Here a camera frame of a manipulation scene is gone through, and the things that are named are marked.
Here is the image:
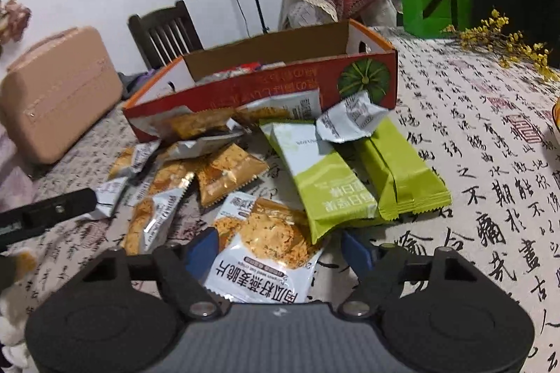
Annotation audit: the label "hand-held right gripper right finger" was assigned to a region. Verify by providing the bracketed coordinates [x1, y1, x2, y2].
[335, 230, 482, 319]

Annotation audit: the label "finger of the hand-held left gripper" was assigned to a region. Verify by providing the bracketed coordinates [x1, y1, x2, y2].
[0, 188, 98, 249]

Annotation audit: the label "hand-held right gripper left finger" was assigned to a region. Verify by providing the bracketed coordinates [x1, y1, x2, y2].
[85, 226, 230, 319]

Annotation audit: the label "cookie snack packet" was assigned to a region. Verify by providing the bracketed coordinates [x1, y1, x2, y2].
[203, 198, 327, 293]

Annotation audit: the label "green and white snack packet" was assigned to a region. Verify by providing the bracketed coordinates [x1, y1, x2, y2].
[260, 119, 379, 245]

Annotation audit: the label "pile of cookie packets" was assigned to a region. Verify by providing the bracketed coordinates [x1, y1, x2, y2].
[94, 89, 324, 255]

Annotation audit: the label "plain green snack packet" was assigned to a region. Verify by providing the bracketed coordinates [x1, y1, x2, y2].
[354, 117, 452, 221]

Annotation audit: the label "silver snack wrapper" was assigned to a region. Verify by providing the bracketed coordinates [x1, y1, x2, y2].
[316, 91, 390, 144]

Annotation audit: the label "red pumpkin print cardboard box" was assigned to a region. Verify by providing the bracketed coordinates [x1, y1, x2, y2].
[122, 19, 399, 144]

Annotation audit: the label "red and silver wrapped snacks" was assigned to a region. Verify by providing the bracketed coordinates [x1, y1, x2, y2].
[203, 62, 287, 84]

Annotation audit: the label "person's left hand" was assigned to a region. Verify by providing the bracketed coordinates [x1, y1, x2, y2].
[0, 248, 39, 283]

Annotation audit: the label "pink hard suitcase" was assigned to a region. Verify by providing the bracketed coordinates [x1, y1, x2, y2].
[0, 26, 124, 164]

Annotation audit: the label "grey and purple cloth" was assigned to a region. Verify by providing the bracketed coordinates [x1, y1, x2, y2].
[117, 69, 163, 100]

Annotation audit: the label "dark wooden chair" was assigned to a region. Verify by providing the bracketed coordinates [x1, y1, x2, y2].
[128, 0, 204, 70]

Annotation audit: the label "yellow flower sprig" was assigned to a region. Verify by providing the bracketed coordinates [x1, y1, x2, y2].
[442, 9, 560, 83]

